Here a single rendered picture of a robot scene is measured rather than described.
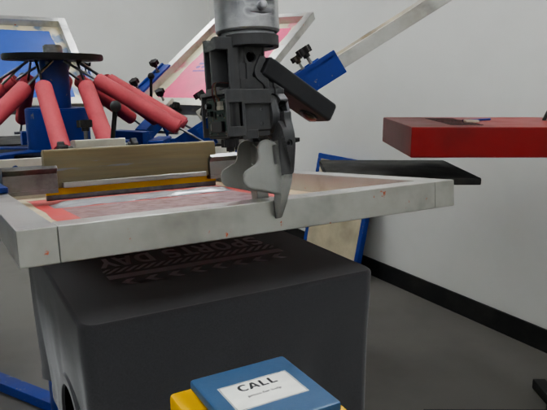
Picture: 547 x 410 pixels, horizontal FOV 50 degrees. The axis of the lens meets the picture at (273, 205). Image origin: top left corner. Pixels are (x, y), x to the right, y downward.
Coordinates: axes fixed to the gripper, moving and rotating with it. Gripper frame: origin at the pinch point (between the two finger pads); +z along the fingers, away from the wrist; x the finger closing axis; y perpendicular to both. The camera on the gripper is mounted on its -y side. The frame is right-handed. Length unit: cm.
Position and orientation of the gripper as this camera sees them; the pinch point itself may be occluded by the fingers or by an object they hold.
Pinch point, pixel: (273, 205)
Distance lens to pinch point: 71.3
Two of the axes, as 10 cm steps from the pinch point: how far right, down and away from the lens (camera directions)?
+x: 5.0, 0.8, -8.7
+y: -8.7, 1.1, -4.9
